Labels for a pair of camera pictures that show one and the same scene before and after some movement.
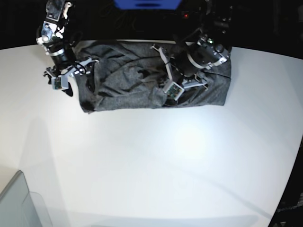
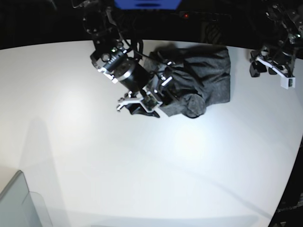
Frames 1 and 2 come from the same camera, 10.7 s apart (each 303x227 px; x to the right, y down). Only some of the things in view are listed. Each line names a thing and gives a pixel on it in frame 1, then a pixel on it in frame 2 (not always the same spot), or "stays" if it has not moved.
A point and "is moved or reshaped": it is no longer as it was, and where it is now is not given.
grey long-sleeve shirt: x=131 y=74 is moved or reshaped
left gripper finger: x=69 y=91 → x=137 y=109
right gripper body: x=185 y=81 → x=283 y=63
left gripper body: x=65 y=65 → x=154 y=91
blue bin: x=147 y=4 stays
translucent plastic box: x=20 y=207 stays
